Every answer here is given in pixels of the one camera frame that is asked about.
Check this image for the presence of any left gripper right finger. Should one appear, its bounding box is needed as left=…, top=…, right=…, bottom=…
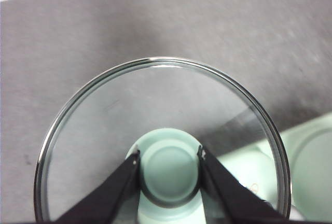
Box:
left=197, top=145, right=289, bottom=224

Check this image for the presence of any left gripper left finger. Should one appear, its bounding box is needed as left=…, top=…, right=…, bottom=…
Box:
left=55, top=150, right=142, bottom=224

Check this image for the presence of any glass pot lid green knob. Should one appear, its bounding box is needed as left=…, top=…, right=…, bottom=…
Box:
left=34, top=56, right=292, bottom=224

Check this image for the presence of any mint green breakfast machine base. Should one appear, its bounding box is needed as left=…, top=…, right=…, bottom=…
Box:
left=217, top=113, right=332, bottom=224

